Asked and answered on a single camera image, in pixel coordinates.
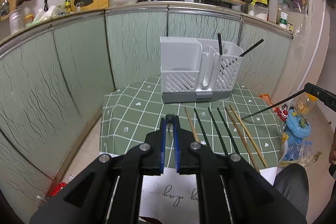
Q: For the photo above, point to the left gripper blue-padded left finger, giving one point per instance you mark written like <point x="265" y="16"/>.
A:
<point x="109" y="189"/>

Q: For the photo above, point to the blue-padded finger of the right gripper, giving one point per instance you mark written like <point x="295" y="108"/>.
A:
<point x="328" y="98"/>

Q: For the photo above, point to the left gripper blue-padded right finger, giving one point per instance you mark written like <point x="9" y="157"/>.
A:
<point x="229" y="189"/>

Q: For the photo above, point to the light wooden chopstick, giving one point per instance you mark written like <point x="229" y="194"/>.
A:
<point x="250" y="137"/>

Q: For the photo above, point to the dark brown wooden chopstick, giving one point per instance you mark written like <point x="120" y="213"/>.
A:
<point x="255" y="165"/>

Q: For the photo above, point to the person's right hand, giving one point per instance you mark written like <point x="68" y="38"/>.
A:
<point x="332" y="154"/>

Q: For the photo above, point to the yellow-lid plastic jar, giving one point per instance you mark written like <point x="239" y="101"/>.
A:
<point x="304" y="104"/>

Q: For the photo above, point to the blue plastic toy container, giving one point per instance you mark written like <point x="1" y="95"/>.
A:
<point x="296" y="127"/>

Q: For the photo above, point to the red-cap sauce bottle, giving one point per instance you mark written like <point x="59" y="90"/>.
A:
<point x="283" y="115"/>

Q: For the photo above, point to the green checked tablecloth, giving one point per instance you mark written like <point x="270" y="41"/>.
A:
<point x="130" y="113"/>

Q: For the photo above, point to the green-label white bottle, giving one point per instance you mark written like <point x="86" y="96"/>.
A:
<point x="283" y="15"/>

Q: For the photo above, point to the white squeeze bottle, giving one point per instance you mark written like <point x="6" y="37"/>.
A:
<point x="273" y="10"/>

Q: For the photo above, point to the white plastic utensil holder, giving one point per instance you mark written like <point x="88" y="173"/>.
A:
<point x="197" y="70"/>

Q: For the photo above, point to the perforated metal utensil cup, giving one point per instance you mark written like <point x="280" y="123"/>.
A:
<point x="16" y="21"/>

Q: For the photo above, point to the white pipe on wall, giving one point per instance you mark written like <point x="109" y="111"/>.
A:
<point x="315" y="50"/>

